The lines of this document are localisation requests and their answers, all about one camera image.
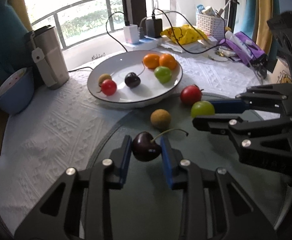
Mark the steel thermos mug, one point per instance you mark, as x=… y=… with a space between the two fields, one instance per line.
x=47 y=55

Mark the balcony railing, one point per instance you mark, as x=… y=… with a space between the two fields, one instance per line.
x=83 y=20

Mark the red tomato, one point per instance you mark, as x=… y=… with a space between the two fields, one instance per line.
x=190 y=95
x=108 y=87

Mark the yellow duck bag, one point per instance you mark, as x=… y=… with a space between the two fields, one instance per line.
x=185 y=34

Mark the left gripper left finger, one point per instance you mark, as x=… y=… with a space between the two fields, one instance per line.
x=79 y=196

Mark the orange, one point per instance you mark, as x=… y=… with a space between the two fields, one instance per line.
x=151 y=61
x=167 y=60

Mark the round grey-green tray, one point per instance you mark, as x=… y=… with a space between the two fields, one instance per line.
x=147 y=209

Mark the dark cherry back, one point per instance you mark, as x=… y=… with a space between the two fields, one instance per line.
x=132 y=80

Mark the blue bowl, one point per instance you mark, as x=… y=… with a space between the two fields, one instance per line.
x=17 y=91

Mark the brown kiwi fruit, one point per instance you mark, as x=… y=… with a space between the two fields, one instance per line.
x=103 y=77

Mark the purple pouch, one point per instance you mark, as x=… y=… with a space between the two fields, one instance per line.
x=244 y=47

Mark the dark cherry front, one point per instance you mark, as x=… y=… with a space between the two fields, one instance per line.
x=144 y=146

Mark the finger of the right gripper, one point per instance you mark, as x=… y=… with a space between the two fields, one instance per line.
x=238 y=129
x=273 y=98

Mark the dark cherry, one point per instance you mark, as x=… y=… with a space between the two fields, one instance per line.
x=144 y=146
x=132 y=80

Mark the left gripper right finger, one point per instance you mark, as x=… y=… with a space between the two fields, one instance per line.
x=234 y=214

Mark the yellow curtain right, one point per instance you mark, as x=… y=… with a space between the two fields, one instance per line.
x=264 y=36

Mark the white power strip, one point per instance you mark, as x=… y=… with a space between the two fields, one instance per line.
x=147 y=43

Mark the brown kiwi in pile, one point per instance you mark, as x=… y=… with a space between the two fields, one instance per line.
x=160 y=119

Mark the red tomato back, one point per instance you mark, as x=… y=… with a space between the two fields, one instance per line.
x=190 y=95

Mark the white woven basket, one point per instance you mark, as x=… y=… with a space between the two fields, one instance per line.
x=211 y=26

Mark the teal curtain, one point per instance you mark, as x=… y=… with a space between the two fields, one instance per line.
x=13 y=52

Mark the black charger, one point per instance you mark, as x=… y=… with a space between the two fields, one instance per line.
x=154 y=27

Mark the white charger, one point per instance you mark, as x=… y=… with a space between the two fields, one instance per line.
x=131 y=34

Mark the green lime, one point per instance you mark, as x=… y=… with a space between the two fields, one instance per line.
x=163 y=74
x=202 y=108

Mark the red tomato front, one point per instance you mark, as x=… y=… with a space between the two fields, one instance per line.
x=108 y=87

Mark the white printed mug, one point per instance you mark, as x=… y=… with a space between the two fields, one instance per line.
x=281 y=72

